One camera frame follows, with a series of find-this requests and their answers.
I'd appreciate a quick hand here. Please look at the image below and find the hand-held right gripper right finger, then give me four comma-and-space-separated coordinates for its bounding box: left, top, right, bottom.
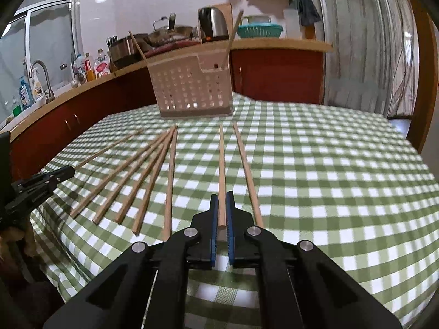
226, 191, 403, 329

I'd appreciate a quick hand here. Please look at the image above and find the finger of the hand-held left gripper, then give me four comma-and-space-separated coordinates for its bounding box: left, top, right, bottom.
11, 165, 75, 193
4, 181, 58, 217

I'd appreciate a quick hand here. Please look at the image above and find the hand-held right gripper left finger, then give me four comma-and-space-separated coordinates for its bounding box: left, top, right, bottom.
42, 195, 220, 329

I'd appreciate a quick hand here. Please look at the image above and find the beige perforated utensil basket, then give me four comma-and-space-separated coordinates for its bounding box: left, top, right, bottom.
147, 46, 236, 119

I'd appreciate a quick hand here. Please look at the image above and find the blue dish soap bottle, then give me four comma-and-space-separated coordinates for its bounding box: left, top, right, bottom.
18, 77, 33, 110

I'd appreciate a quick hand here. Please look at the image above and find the white spray bottle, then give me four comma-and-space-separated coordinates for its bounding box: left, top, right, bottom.
29, 69, 45, 102

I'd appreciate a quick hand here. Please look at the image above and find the steel kitchen faucet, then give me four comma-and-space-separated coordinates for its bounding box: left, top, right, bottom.
29, 60, 56, 104

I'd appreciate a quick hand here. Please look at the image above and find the green checked tablecloth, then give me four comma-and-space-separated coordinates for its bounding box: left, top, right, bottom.
29, 91, 439, 329

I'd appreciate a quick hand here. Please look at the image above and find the cooking oil bottle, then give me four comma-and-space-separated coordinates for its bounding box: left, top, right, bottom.
84, 53, 97, 82

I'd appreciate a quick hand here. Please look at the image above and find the aluminium framed window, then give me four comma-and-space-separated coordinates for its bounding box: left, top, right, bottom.
0, 0, 81, 124

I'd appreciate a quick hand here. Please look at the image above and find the dark rice cooker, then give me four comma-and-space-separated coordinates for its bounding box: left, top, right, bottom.
110, 34, 150, 70

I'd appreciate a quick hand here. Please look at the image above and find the red kitchen cabinet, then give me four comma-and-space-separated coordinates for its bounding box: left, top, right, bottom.
9, 48, 325, 182

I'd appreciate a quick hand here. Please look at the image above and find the red induction cooker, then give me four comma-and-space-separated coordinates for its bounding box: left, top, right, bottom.
143, 39, 201, 57

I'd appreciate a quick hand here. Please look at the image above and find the steel wok with lid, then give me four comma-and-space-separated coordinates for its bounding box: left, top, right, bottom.
147, 13, 195, 47

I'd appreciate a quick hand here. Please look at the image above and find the wooden kitchen countertop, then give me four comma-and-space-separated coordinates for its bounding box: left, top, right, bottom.
0, 38, 335, 143

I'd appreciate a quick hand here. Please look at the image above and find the teal plastic colander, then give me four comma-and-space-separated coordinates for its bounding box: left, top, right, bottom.
237, 24, 285, 40

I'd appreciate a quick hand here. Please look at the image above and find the steel electric kettle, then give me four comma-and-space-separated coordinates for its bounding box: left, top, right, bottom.
198, 7, 230, 44

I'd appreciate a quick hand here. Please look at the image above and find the translucent plastic container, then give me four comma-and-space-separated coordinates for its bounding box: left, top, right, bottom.
283, 8, 303, 39

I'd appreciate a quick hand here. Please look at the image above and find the wooden cutting board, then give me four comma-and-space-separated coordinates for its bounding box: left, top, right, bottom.
214, 3, 232, 39

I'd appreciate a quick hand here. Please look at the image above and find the glass sliding door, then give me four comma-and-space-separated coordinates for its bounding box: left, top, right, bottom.
316, 0, 418, 119

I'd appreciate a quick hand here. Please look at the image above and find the green-handled measuring cup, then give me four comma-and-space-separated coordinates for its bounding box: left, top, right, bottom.
244, 14, 272, 27

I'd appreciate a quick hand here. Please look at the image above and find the wooden door frame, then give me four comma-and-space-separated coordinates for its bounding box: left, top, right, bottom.
406, 0, 437, 152

